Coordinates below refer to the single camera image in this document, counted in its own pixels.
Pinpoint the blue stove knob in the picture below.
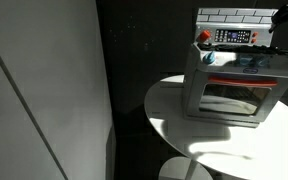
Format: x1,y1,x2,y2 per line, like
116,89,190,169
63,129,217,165
239,56,253,66
203,51,215,64
255,56,268,67

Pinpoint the grey toy stove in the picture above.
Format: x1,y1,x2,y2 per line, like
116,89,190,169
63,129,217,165
182,8,288,127

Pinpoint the red round stove knob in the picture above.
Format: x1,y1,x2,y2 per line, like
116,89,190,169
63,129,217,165
197,30,211,43

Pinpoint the white round table base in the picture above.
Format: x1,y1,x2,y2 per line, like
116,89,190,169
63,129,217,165
158,157,213,180

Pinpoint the orange oven door handle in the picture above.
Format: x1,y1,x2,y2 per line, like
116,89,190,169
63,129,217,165
208,76,278,87

